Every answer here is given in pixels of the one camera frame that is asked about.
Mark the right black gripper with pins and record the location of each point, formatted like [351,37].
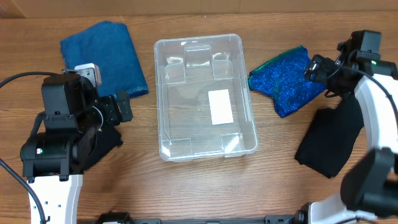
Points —
[319,70]

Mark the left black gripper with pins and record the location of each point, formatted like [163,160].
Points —
[114,116]

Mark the black cloth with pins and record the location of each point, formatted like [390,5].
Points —
[328,142]
[348,104]
[106,140]

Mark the sparkly blue green cloth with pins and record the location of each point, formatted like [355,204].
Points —
[282,79]

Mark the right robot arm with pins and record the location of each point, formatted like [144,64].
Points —
[367,87]

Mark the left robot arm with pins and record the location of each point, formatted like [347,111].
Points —
[74,132]

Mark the blue terry towel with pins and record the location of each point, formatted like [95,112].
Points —
[109,46]

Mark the clear plastic storage bin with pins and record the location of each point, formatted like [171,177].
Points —
[186,69]

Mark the white label in bin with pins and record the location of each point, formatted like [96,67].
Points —
[220,107]

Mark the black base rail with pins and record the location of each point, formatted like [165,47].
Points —
[125,217]

